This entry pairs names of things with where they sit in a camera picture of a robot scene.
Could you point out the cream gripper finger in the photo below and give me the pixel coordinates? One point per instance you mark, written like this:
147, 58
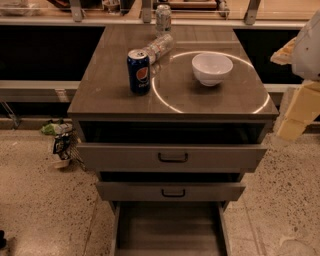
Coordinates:
283, 56
303, 109

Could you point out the blue pepsi can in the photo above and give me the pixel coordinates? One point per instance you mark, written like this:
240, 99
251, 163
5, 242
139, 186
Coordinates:
138, 70

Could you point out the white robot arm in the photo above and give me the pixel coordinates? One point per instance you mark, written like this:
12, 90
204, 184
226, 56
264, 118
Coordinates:
303, 54

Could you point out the grey drawer cabinet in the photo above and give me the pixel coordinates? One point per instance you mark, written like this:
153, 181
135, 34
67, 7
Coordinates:
175, 95

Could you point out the silver soda can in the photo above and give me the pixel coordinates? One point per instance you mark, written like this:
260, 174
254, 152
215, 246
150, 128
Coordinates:
163, 18

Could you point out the middle grey drawer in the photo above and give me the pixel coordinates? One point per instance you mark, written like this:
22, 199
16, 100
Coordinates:
157, 186

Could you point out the grey drawer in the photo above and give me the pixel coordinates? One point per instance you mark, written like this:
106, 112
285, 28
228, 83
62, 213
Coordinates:
157, 186
169, 229
171, 147

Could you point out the top grey drawer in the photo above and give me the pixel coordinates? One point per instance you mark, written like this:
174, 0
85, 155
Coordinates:
171, 147

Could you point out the bottom grey drawer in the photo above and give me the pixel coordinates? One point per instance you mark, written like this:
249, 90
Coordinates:
169, 229

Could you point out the white ceramic bowl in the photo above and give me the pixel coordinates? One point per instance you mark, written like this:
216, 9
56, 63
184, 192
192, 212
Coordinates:
211, 68

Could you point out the clear plastic water bottle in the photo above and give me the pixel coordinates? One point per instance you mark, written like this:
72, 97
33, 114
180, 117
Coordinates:
159, 47

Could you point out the black snack bag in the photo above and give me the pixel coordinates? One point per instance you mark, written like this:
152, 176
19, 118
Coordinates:
61, 145

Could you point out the green snack bag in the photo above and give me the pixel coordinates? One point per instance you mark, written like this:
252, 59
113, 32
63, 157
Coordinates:
52, 129

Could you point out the white bowl on floor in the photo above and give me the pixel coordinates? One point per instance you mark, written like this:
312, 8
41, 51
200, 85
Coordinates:
62, 163

